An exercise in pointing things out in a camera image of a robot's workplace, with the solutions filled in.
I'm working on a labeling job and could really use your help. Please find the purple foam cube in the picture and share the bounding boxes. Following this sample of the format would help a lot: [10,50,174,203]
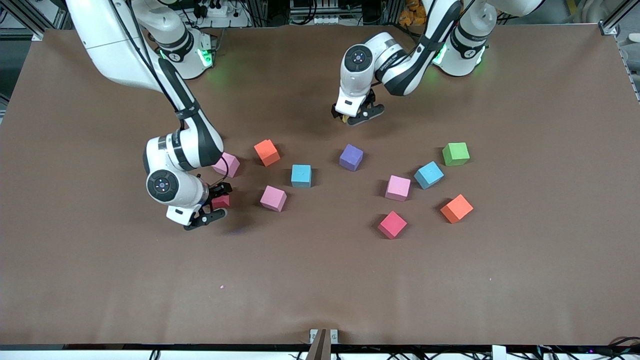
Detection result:
[339,144,365,172]

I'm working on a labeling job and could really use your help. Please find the pink foam cube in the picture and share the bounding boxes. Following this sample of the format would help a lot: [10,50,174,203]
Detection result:
[385,175,412,202]
[214,152,241,179]
[260,185,288,213]

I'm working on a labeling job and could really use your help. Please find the blue foam cube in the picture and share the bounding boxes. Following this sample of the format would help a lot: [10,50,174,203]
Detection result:
[291,164,312,189]
[414,161,445,190]

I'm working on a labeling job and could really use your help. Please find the orange foam cube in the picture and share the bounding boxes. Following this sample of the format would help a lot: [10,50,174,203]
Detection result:
[440,194,474,224]
[253,139,281,167]

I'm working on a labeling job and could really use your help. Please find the grey electronics unit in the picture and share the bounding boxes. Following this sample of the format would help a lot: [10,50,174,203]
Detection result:
[289,0,351,26]

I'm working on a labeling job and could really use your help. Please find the orange snack bag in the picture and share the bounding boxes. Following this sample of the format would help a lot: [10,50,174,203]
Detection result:
[398,0,430,27]

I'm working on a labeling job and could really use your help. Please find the green foam cube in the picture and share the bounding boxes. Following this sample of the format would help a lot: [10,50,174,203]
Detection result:
[442,142,471,167]

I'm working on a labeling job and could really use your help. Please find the brown paper table cover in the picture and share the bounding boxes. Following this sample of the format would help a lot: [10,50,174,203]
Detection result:
[0,22,640,347]

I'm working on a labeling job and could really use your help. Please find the white power strip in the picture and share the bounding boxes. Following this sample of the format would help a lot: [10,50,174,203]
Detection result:
[192,0,251,28]

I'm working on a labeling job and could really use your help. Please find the metal clamp bracket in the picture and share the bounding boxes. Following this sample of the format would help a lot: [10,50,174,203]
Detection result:
[306,328,339,360]

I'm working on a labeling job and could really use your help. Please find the aluminium frame profile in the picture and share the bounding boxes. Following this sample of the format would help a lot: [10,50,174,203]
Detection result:
[5,0,71,41]
[599,0,640,37]

